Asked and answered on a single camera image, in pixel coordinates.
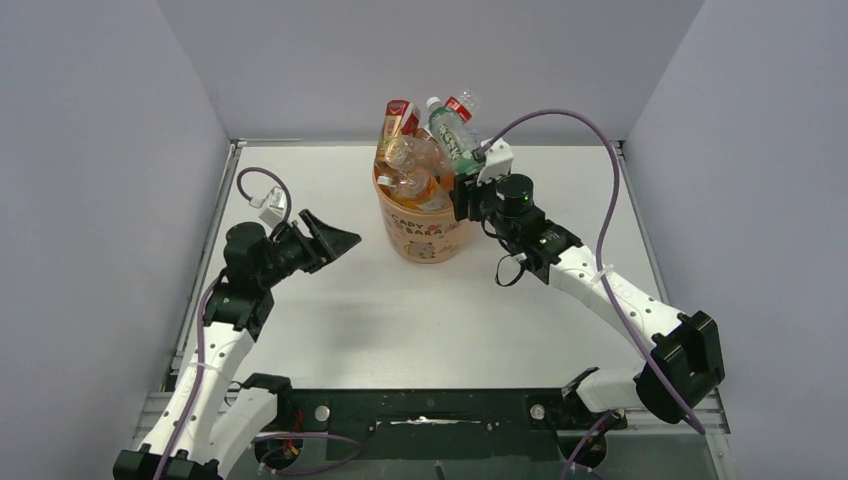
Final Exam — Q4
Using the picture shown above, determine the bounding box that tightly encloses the orange cartoon plastic bin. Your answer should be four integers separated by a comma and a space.
373, 167, 471, 264

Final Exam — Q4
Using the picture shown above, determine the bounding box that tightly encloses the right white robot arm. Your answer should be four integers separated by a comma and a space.
451, 174, 725, 432

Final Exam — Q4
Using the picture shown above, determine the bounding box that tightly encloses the green label bottle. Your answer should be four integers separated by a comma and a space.
426, 97, 483, 175

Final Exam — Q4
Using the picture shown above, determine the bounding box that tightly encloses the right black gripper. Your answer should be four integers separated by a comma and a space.
451, 165, 518, 244

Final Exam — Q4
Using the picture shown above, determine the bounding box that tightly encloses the crushed clear bottle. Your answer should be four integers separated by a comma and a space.
384, 135, 456, 175

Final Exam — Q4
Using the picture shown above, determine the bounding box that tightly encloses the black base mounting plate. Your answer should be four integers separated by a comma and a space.
275, 388, 627, 462

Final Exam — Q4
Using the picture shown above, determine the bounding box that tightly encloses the red gold drink bottle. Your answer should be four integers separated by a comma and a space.
375, 99, 421, 162

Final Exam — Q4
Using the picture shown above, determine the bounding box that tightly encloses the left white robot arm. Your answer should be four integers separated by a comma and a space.
112, 209, 362, 479

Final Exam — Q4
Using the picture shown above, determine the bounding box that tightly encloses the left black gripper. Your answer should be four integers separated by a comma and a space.
258, 210, 360, 288

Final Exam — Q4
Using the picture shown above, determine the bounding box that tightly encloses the orange drink bottle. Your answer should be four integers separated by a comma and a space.
377, 168, 453, 212

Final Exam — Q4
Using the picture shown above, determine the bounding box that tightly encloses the red cap clear bottle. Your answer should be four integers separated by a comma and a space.
445, 89, 481, 123

